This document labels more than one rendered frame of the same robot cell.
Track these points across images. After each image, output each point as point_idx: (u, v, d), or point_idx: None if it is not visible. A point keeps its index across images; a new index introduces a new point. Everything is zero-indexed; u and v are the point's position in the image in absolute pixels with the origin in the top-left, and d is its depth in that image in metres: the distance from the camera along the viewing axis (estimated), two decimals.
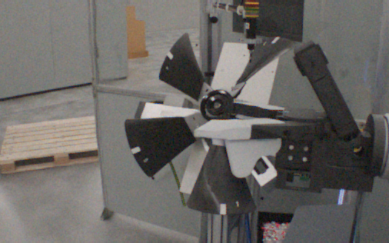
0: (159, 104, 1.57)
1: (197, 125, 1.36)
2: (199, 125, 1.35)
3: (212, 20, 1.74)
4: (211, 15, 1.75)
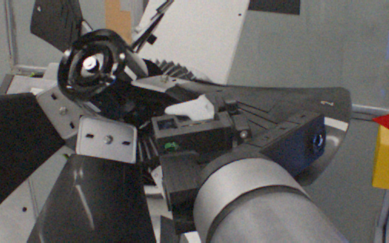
0: (31, 78, 0.83)
1: (62, 112, 0.61)
2: (64, 111, 0.60)
3: None
4: None
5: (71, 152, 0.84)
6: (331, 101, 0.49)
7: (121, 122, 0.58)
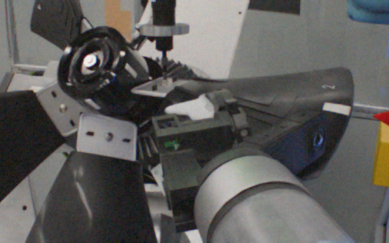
0: (31, 76, 0.82)
1: (62, 110, 0.61)
2: (64, 109, 0.60)
3: (144, 2, 1.05)
4: None
5: (71, 151, 0.84)
6: (333, 84, 0.49)
7: (121, 120, 0.57)
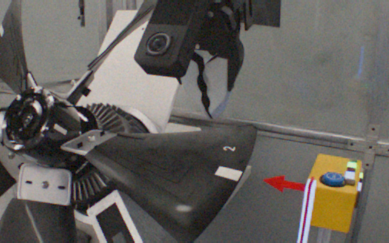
0: None
1: (11, 156, 0.67)
2: (12, 156, 0.66)
3: None
4: None
5: None
6: (234, 146, 0.55)
7: (57, 168, 0.64)
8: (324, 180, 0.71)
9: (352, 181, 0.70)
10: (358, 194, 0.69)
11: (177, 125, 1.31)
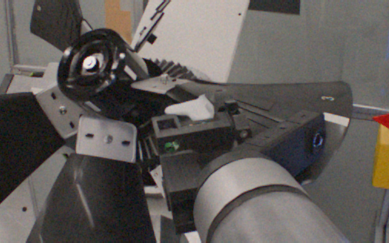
0: (31, 77, 0.82)
1: None
2: None
3: None
4: None
5: (71, 152, 0.84)
6: None
7: (84, 111, 0.61)
8: None
9: None
10: None
11: None
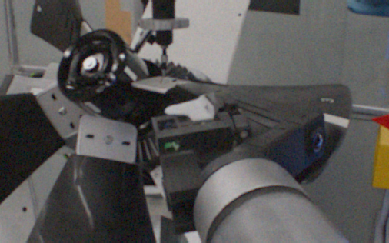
0: (31, 78, 0.83)
1: None
2: None
3: None
4: None
5: (71, 152, 0.84)
6: None
7: (84, 111, 0.61)
8: None
9: None
10: None
11: None
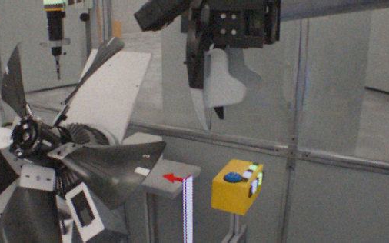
0: (3, 128, 1.23)
1: None
2: None
3: (81, 18, 1.39)
4: (81, 11, 1.40)
5: None
6: None
7: None
8: (226, 178, 1.06)
9: (245, 179, 1.04)
10: (250, 188, 1.04)
11: (144, 134, 1.65)
